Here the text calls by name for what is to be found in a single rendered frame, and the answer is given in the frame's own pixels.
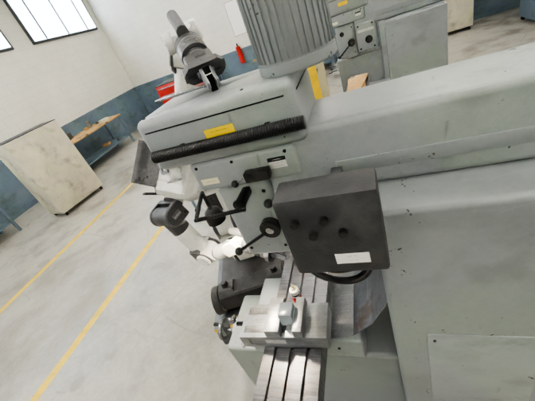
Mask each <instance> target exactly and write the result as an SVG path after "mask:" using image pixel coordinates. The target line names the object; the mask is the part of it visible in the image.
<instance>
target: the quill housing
mask: <svg viewBox="0 0 535 401"><path fill-rule="evenodd" d="M246 186H249V187H250V189H251V191H252V193H251V195H250V197H249V199H248V202H247V204H246V205H245V208H246V212H239V213H236V214H232V215H231V216H232V218H233V220H234V222H235V224H236V226H237V228H238V230H239V232H240V234H241V235H242V237H243V239H244V242H245V243H246V244H247V243H249V242H250V241H252V240H253V239H255V238H256V237H257V236H258V235H260V234H261V231H260V224H261V222H262V220H263V219H264V218H266V217H273V218H276V219H278V218H277V216H276V214H275V211H274V208H273V207H271V208H265V207H264V201H265V200H266V199H271V200H272V201H273V199H274V196H275V194H274V189H273V186H272V184H271V180H270V179H269V180H264V181H256V182H251V183H246V184H241V185H238V187H237V188H233V187H232V186H228V187H223V188H219V191H220V194H221V196H222V198H223V200H224V202H225V204H226V206H227V208H228V210H229V211H230V210H233V209H237V206H236V204H235V202H236V199H237V197H238V196H239V194H240V191H241V190H242V188H243V187H246ZM248 250H249V251H250V252H251V253H252V254H262V253H272V252H283V251H291V250H290V248H289V246H288V244H287V241H286V238H285V236H284V234H283V230H282V229H281V232H280V234H279V236H277V237H275V238H270V237H266V236H263V237H262V238H261V239H259V240H257V241H256V242H255V243H253V244H252V245H251V246H249V247H248Z"/></svg>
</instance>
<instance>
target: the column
mask: <svg viewBox="0 0 535 401"><path fill-rule="evenodd" d="M377 183H378V188H379V193H380V198H381V207H382V212H383V217H384V222H385V231H386V236H387V242H388V248H389V260H390V267H389V269H384V270H381V272H382V276H383V280H384V284H385V293H386V297H387V302H388V306H389V313H390V318H391V322H392V330H393V335H394V339H395V343H396V351H397V355H398V360H399V365H400V372H401V376H402V381H403V385H404V393H405V398H406V401H535V158H526V159H521V160H515V161H510V162H499V163H494V164H489V165H479V166H473V167H468V168H462V169H453V170H447V171H441V172H436V173H426V174H421V175H415V176H410V177H399V178H394V179H388V180H383V181H378V182H377Z"/></svg>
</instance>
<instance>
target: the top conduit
mask: <svg viewBox="0 0 535 401"><path fill-rule="evenodd" d="M306 128H307V122H306V119H305V116H304V115H300V116H296V117H294V118H293V117H292V118H289V119H284V120H279V121H277V122H276V121H275V122H273V123H270V122H265V123H264V125H259V126H257V127H251V128H247V129H244V130H239V131H234V132H232V133H227V134H222V135H218V136H215V137H211V138H206V139H202V140H198V141H196V142H190V143H186V144H185V143H181V144H180V146H174V147H170V148H166V149H164V150H158V151H155V152H152V153H151V156H150V158H151V160H152V162H153V163H155V164H157V163H161V162H167V161H170V160H174V159H178V158H184V157H188V156H192V155H195V154H201V153H204V152H209V151H212V150H218V149H222V148H226V147H230V146H235V145H238V144H239V145H240V144H242V143H246V142H252V141H257V140H261V139H264V138H270V137H272V136H274V137H275V136H277V135H281V134H286V133H289V132H290V133H291V132H296V131H298V130H303V129H304V130H305V129H306Z"/></svg>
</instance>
